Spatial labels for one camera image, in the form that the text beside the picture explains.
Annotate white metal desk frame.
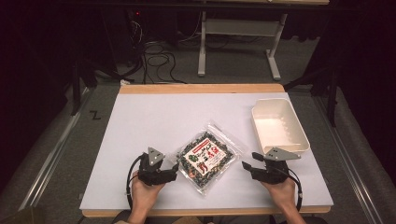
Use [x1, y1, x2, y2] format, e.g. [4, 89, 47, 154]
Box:
[197, 10, 290, 82]

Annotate black metal stand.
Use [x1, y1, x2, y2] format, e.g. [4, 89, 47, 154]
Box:
[70, 57, 98, 117]
[282, 63, 341, 128]

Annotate white plastic bin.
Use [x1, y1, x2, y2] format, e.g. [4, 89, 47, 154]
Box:
[250, 97, 312, 157]

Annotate person's left hand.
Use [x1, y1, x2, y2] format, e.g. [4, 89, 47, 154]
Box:
[130, 178, 165, 215]

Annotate clear packet of dark seeds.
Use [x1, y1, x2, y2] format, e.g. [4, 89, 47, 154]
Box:
[173, 122, 246, 197]

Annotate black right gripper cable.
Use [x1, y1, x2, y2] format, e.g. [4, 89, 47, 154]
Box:
[287, 168, 304, 213]

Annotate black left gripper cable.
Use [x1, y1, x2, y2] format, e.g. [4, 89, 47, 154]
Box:
[125, 154, 145, 210]

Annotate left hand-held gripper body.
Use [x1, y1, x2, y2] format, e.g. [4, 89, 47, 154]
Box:
[137, 147, 166, 187]

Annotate person's lap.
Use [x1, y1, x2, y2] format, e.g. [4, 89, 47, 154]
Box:
[111, 210, 328, 224]

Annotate black floor cables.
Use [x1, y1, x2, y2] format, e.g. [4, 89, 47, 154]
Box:
[124, 18, 189, 86]

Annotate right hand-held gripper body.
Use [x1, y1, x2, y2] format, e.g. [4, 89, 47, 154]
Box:
[252, 147, 302, 185]

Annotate white table mat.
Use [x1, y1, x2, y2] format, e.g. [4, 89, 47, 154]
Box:
[78, 91, 334, 211]

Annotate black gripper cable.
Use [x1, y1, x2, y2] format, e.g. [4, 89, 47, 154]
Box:
[287, 168, 304, 213]
[125, 154, 145, 210]

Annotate person's right hand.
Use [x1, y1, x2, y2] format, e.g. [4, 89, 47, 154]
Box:
[261, 178, 297, 209]

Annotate aluminium floor rail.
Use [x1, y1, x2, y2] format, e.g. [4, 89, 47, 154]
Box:
[312, 95, 396, 224]
[18, 88, 93, 213]

